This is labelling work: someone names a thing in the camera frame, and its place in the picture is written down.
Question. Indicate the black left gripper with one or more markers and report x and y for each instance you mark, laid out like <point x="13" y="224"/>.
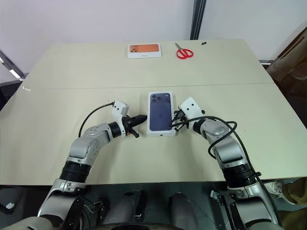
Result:
<point x="128" y="124"/>

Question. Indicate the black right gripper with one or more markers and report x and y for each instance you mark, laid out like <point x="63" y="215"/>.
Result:
<point x="184" y="121"/>

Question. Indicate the white box lid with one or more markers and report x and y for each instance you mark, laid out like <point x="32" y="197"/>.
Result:
<point x="159" y="112"/>

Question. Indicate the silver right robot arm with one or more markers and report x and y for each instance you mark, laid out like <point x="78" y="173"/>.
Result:
<point x="225" y="146"/>

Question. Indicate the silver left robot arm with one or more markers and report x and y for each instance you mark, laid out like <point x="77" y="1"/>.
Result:
<point x="81" y="146"/>

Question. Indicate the orange print phone box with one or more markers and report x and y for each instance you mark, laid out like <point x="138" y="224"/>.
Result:
<point x="144" y="48"/>

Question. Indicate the dark rounded grey shape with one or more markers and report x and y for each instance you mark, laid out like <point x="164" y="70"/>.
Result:
<point x="124" y="208"/>
<point x="183" y="208"/>

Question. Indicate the white sneaker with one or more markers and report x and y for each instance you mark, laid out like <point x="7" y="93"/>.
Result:
<point x="275" y="189"/>

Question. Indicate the brown cardboard sheets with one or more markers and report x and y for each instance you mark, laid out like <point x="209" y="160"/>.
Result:
<point x="292" y="62"/>

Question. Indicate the khaki trousers leg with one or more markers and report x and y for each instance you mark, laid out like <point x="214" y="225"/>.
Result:
<point x="296" y="191"/>

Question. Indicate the small white tag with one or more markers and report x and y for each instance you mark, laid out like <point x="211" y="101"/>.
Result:
<point x="10" y="206"/>

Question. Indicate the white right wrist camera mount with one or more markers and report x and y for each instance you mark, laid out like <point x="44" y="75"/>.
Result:
<point x="192" y="107"/>

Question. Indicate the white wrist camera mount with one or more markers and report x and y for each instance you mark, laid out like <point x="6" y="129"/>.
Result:
<point x="192" y="107"/>
<point x="118" y="106"/>

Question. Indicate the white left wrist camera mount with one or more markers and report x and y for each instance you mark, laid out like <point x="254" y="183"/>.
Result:
<point x="118" y="106"/>

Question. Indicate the black table leg frame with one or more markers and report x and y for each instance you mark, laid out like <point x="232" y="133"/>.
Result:
<point x="225" y="206"/>

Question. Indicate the black vertical wall strip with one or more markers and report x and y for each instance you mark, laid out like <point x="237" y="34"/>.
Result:
<point x="198" y="19"/>

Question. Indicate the silver metal frame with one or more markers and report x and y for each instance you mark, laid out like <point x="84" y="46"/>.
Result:
<point x="12" y="67"/>

